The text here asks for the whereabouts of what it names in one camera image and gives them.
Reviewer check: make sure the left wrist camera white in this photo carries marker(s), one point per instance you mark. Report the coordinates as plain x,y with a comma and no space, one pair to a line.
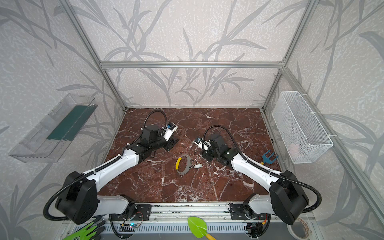
168,130

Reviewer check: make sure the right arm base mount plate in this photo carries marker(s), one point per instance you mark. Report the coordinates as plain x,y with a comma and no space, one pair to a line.
237,212

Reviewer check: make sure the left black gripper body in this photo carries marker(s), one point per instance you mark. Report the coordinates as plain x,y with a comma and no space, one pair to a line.
163,143

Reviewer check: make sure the tape roll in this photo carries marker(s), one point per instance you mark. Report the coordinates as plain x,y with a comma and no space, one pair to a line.
299,230

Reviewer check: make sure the blue toy rake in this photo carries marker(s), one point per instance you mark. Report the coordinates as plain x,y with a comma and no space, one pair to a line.
269,158

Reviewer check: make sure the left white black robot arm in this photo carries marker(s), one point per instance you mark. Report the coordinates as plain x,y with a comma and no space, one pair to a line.
78,199

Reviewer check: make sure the clear plastic wall tray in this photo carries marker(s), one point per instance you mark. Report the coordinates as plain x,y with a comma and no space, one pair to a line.
48,141

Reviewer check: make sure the pink object in basket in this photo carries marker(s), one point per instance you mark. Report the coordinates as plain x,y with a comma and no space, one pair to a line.
294,150

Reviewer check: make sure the green toy shovel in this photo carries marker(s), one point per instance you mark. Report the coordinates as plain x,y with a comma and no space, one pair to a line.
199,228

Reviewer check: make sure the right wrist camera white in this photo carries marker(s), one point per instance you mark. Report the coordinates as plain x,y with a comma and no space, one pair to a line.
205,146

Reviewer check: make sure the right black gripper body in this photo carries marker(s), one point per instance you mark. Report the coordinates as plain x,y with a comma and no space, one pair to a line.
207,152

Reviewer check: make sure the green black work glove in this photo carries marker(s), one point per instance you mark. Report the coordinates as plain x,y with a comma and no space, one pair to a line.
91,231

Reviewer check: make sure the white wire mesh basket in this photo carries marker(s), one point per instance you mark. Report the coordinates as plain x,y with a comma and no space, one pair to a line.
299,124

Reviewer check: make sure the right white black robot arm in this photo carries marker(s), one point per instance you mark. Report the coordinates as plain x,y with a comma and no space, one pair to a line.
286,200

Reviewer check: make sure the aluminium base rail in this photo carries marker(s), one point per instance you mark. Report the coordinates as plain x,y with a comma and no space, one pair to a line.
170,222

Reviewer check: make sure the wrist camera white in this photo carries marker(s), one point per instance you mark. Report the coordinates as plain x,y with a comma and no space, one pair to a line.
205,146
168,130

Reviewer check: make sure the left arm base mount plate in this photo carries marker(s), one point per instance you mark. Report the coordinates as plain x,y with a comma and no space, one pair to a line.
140,212

